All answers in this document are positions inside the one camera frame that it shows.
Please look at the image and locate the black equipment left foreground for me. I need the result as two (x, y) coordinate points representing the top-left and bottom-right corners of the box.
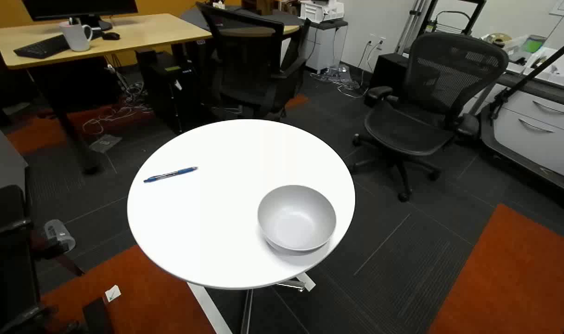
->
(0, 185), (83, 334)

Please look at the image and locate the wooden desk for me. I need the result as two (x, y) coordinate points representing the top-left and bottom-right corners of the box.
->
(0, 10), (213, 175)

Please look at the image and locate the small white card on floor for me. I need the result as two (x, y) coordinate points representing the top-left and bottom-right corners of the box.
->
(103, 283), (122, 302)

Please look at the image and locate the black office chair at desk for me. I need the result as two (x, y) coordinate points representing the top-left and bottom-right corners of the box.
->
(198, 3), (309, 118)

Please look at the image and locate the round white table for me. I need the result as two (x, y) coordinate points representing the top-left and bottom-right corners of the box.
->
(124, 116), (358, 334)

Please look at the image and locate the black keyboard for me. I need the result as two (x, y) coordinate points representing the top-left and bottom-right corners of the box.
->
(14, 34), (68, 59)

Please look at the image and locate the white box on shelf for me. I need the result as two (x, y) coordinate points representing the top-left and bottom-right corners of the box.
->
(298, 0), (345, 23)

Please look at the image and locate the black monitor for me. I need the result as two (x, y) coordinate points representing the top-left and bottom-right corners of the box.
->
(22, 0), (137, 31)

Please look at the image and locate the white bowl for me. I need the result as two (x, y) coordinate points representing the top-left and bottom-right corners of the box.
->
(257, 185), (335, 252)

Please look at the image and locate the white mug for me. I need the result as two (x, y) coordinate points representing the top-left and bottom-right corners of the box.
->
(61, 21), (92, 51)

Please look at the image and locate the black mesh office chair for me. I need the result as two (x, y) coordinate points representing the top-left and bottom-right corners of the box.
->
(352, 31), (508, 201)

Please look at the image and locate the black computer mouse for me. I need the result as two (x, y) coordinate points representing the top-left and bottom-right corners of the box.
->
(102, 31), (120, 40)

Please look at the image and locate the blue ballpoint pen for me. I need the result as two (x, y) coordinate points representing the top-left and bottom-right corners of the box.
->
(142, 166), (198, 183)

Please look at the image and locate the white drawer cabinet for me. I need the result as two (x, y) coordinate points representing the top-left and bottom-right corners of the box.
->
(491, 90), (564, 175)

